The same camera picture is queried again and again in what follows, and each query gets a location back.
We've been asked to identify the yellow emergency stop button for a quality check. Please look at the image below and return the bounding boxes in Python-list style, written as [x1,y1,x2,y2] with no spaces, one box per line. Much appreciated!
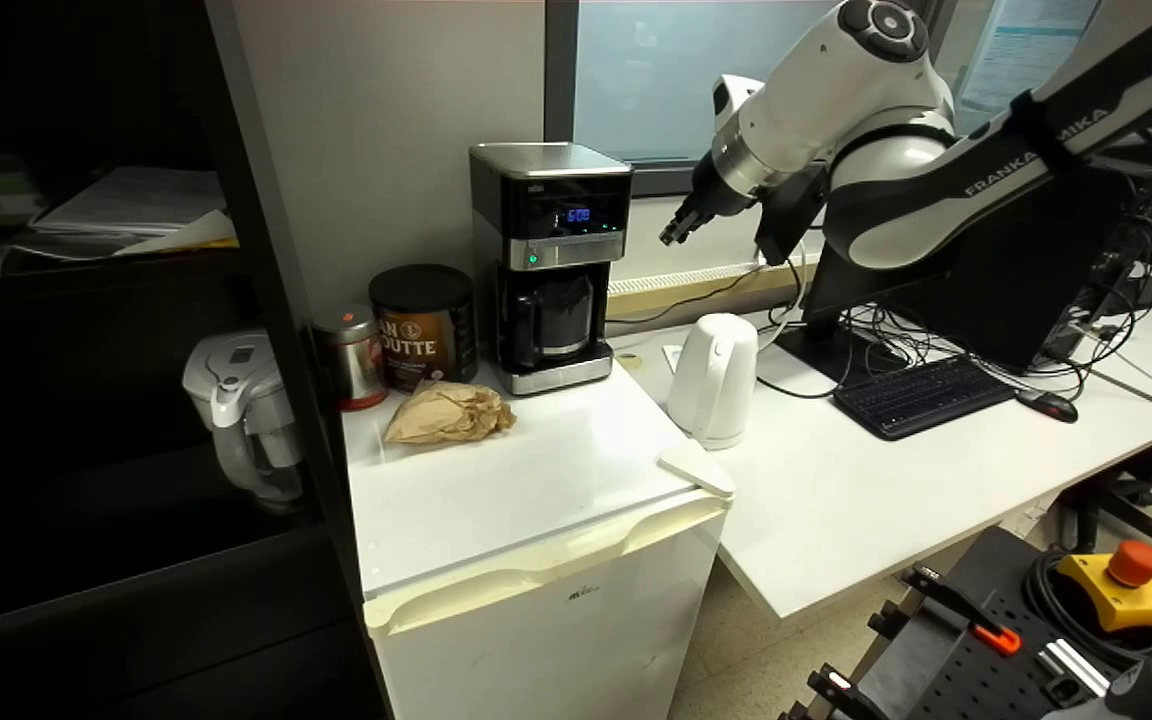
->
[1046,534,1152,640]

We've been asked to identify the black shelving unit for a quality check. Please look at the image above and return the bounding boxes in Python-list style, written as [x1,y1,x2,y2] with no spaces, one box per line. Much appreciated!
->
[0,0,386,720]

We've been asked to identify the white card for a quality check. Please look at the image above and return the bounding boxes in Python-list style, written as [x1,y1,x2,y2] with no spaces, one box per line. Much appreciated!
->
[652,442,741,502]

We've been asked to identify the white mini fridge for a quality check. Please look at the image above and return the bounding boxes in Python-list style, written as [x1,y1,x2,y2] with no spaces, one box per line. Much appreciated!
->
[334,354,741,720]

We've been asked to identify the dark coffee canister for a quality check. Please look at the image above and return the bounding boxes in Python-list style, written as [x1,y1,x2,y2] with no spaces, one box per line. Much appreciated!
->
[362,259,480,397]

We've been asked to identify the black computer mouse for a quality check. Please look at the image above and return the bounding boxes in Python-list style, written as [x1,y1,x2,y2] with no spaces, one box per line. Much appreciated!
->
[1016,389,1083,427]

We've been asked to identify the white water filter pitcher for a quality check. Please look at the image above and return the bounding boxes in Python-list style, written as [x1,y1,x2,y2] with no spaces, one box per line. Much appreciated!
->
[174,329,306,510]

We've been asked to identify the crumpled brown paper bag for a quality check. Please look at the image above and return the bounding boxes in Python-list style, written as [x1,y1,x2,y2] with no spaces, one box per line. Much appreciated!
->
[374,380,518,456]

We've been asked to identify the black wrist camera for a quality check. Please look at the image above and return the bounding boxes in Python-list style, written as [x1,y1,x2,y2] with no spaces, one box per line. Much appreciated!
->
[752,158,833,267]

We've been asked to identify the stack of papers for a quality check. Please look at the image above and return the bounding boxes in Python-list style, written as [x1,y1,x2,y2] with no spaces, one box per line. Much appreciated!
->
[0,158,242,281]

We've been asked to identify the black computer monitor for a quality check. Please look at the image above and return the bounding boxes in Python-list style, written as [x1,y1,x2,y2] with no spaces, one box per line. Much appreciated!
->
[770,166,1148,393]

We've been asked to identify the black keyboard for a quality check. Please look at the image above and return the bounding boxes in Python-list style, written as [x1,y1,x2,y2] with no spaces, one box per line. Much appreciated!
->
[828,350,1023,442]

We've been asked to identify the black perforated mounting table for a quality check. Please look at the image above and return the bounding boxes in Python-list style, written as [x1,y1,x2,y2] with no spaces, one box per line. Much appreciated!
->
[775,523,1152,720]

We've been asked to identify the white electric kettle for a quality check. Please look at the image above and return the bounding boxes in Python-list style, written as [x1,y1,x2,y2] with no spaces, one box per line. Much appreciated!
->
[658,307,762,456]

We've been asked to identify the black silver coffee machine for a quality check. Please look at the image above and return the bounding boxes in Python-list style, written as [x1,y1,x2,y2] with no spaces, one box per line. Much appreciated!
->
[462,134,634,402]

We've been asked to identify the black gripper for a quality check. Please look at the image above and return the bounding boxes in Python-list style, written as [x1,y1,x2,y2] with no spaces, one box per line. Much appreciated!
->
[654,149,754,251]

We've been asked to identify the small red-labelled bottle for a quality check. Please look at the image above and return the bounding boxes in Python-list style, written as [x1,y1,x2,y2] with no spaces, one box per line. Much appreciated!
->
[330,307,386,417]

